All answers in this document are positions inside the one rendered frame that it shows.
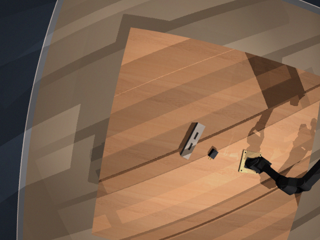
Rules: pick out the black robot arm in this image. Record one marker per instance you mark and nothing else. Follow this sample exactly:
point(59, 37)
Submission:
point(289, 185)

